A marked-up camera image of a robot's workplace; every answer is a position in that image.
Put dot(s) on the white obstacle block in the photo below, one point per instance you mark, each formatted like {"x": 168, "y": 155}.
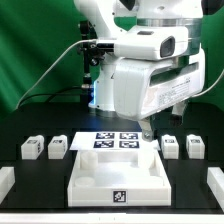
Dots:
{"x": 215, "y": 180}
{"x": 7, "y": 180}

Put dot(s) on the white obstacle block right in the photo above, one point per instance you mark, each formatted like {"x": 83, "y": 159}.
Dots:
{"x": 215, "y": 180}

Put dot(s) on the black camera on stand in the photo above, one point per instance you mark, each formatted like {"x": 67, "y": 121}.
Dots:
{"x": 93, "y": 51}

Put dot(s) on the white square tabletop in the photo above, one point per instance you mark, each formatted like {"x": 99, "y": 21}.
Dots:
{"x": 118, "y": 178}

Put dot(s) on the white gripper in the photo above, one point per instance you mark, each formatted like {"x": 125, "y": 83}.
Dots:
{"x": 143, "y": 88}

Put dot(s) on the white sheet with markers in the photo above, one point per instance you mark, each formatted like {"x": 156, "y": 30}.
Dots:
{"x": 111, "y": 141}

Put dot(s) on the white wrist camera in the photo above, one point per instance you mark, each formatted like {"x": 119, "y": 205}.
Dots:
{"x": 152, "y": 43}

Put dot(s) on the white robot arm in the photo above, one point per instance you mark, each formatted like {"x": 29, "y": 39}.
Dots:
{"x": 114, "y": 18}

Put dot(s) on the white obstacle block left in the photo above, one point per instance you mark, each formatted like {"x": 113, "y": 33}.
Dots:
{"x": 7, "y": 180}

